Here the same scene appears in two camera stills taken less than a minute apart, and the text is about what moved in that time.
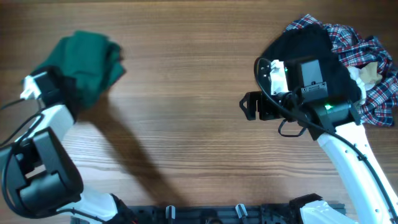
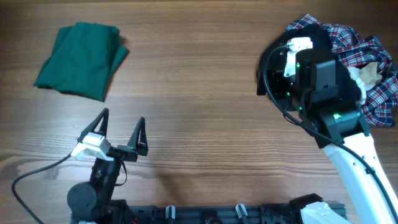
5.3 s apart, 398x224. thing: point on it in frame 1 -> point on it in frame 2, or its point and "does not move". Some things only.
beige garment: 369,73 does not move
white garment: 364,86 does not move
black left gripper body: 71,88 -> 124,154
